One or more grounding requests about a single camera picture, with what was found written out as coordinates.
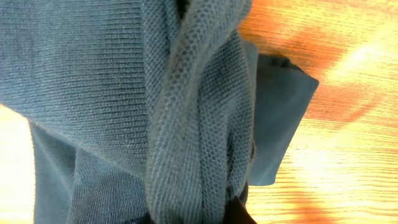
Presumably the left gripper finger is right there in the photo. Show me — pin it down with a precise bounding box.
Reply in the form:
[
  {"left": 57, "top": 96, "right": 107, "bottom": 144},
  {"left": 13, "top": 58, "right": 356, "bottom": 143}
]
[{"left": 223, "top": 197, "right": 257, "bottom": 224}]

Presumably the blue t-shirt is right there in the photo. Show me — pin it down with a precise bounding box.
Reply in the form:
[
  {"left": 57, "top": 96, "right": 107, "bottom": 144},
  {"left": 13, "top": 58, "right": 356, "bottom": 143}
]
[{"left": 1, "top": 0, "right": 318, "bottom": 224}]

